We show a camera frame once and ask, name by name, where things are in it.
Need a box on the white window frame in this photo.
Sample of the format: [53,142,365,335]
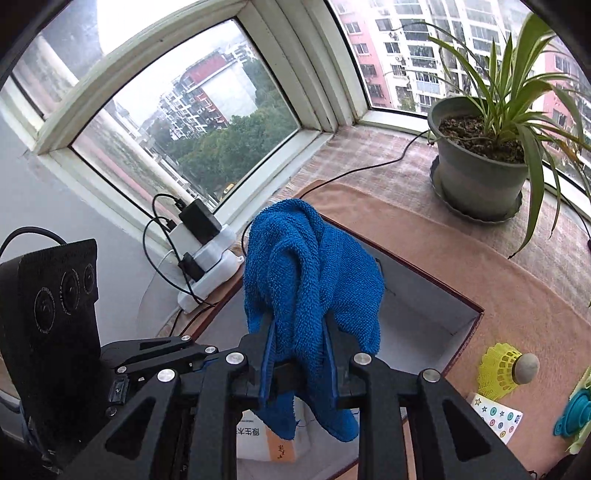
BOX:
[0,0,591,241]

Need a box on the yellow shuttlecock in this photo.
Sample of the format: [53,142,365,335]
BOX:
[477,342,540,401]

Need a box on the white sticker card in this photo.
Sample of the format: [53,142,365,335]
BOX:
[466,392,525,445]

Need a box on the blue terry towel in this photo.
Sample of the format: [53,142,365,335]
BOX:
[242,198,386,444]

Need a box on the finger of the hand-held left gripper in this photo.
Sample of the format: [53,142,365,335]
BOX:
[115,345,220,377]
[100,335,194,361]

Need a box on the small black plug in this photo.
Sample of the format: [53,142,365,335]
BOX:
[182,253,205,282]

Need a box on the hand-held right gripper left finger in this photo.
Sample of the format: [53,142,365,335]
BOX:
[60,323,278,480]

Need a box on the long black cable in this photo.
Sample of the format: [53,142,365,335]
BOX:
[241,129,437,259]

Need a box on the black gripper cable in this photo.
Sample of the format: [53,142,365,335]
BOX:
[0,226,68,259]

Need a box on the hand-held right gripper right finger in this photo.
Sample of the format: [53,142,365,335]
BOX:
[323,318,532,480]

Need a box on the grey-green pot saucer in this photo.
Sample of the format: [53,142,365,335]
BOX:
[429,154,523,227]

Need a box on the white tissue pack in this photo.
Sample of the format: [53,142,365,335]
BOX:
[236,397,361,462]

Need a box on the dark red box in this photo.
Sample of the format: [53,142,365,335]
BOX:
[182,210,485,480]

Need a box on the black power adapter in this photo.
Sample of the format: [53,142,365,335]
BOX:
[179,199,223,243]

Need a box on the green spider plant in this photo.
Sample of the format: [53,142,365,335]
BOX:
[402,11,591,308]

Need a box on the grey-green plant pot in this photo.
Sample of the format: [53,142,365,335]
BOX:
[427,96,529,208]

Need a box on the white power strip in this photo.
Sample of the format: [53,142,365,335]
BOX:
[178,224,245,315]

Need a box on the plaid pink cloth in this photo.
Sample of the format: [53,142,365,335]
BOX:
[277,127,591,305]

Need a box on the black looped cable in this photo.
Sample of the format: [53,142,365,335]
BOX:
[142,193,186,259]

